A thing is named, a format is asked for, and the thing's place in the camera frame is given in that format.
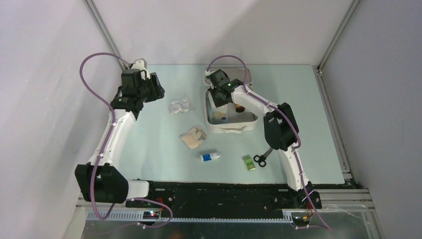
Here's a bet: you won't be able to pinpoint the brown medicine bottle orange cap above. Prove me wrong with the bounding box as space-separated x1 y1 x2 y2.
235 104 245 113

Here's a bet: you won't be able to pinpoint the blue cotton swab packet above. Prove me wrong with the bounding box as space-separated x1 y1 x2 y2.
210 111 229 124

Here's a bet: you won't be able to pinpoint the white medicine kit case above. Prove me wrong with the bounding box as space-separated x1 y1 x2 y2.
204 67 258 133

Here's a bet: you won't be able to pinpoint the clear bag of pads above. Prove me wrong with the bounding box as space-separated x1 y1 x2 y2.
169 97 194 115

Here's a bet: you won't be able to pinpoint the bag of latex gloves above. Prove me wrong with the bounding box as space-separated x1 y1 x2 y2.
180 126 207 149

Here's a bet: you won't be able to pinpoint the blue white bandage roll packet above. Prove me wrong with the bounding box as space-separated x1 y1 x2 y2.
200 152 221 162

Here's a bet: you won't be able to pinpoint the small green box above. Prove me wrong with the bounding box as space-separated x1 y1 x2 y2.
242 155 256 171

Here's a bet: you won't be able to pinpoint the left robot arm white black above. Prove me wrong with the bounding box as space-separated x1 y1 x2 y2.
75 69 165 208

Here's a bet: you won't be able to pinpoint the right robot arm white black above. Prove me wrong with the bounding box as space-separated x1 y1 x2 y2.
205 69 311 208

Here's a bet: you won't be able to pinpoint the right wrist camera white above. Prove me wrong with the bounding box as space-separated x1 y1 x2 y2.
204 69 215 87

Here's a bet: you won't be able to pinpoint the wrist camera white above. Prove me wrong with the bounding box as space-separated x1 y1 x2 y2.
131 58 151 80
204 69 215 87

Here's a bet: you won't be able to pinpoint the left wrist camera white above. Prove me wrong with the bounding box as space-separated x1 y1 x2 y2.
131 58 151 80

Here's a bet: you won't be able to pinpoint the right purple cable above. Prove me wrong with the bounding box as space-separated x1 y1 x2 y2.
206 54 333 232

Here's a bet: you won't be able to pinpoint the purple cable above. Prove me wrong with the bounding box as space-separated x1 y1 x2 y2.
206 54 333 232
79 52 174 229

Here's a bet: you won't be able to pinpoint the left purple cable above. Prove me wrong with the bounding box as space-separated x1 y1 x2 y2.
79 52 174 229

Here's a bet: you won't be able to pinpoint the black handled scissors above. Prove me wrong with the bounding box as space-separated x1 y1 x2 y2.
253 147 273 167

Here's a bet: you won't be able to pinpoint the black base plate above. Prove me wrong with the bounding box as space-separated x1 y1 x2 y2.
125 181 309 220

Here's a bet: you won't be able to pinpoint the aluminium frame rail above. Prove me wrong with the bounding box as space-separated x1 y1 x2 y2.
313 66 375 213

